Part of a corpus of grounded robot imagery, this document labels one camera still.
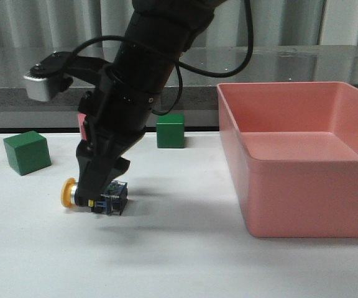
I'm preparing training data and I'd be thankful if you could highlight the yellow push button switch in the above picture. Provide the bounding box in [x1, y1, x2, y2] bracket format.
[60, 178, 128, 215]

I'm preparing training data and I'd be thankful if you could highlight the grey curtain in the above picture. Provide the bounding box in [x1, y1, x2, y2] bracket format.
[0, 1, 358, 48]

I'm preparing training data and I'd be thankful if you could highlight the right green cube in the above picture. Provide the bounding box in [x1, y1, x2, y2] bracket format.
[156, 114, 185, 148]

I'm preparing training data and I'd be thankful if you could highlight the left green cube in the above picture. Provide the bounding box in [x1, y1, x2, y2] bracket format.
[3, 131, 52, 176]

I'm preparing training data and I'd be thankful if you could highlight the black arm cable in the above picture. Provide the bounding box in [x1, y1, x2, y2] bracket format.
[68, 0, 254, 116]

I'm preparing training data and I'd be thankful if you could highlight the pink plastic bin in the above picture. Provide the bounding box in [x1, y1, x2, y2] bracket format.
[217, 82, 358, 237]

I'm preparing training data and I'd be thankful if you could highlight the grey stone ledge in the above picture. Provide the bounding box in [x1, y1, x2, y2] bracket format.
[0, 45, 358, 132]

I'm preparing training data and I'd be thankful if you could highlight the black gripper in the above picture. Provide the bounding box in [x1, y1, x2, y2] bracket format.
[75, 63, 162, 207]

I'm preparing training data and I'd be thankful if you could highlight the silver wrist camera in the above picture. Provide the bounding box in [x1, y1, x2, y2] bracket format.
[22, 51, 74, 102]

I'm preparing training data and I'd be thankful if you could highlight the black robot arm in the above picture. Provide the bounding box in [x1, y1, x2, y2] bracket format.
[75, 1, 219, 206]

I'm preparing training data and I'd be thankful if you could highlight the green cube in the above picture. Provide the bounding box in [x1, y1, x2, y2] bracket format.
[156, 114, 185, 148]
[3, 131, 52, 176]

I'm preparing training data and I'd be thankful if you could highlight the pink cube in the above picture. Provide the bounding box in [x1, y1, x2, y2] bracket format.
[77, 113, 87, 140]

